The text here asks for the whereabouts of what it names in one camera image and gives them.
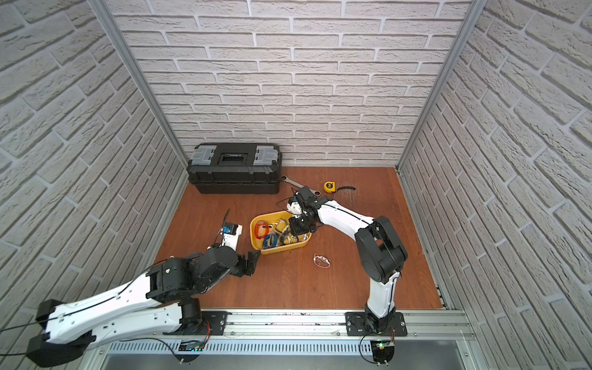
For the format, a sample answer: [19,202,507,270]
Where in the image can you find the yellow tape measure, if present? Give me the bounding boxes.
[324,181,336,194]

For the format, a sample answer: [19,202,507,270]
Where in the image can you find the silver combination wrench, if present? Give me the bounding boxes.
[281,176,321,197]

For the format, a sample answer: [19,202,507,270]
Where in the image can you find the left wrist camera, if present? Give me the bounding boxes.
[220,222,243,251]

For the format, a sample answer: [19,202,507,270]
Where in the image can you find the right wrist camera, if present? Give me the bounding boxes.
[286,197,302,217]

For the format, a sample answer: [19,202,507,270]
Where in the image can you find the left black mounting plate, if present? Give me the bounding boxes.
[164,311,229,336]

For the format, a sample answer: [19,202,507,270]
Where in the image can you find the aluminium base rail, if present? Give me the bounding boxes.
[89,308,476,348]

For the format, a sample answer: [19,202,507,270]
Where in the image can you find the yellow plastic storage box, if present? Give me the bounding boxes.
[250,211,312,254]

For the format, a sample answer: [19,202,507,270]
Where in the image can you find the right controller board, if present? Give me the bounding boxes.
[370,341,396,365]

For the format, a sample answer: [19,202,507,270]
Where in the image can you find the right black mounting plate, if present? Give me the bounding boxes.
[345,311,408,337]

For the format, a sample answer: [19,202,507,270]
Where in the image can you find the black grey toolbox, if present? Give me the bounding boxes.
[187,143,282,194]

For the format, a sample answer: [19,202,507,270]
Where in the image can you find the cream pink strap watch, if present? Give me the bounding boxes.
[313,254,331,269]

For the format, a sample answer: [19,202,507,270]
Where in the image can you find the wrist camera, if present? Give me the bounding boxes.
[220,222,243,251]
[286,197,302,217]

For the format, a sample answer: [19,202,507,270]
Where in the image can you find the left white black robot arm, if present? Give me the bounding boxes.
[26,245,261,368]

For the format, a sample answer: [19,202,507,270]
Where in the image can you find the red orange glasses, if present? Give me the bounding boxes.
[254,220,274,240]

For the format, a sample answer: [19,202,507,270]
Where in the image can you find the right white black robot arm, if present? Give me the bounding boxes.
[287,187,408,333]

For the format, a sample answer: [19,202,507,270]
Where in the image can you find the black mounting plate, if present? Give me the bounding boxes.
[345,311,408,337]
[164,311,229,336]

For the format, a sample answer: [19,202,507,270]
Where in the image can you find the controller board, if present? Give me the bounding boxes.
[176,341,207,363]
[370,341,396,365]

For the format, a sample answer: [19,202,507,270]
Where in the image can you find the left controller board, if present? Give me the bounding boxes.
[176,341,207,363]

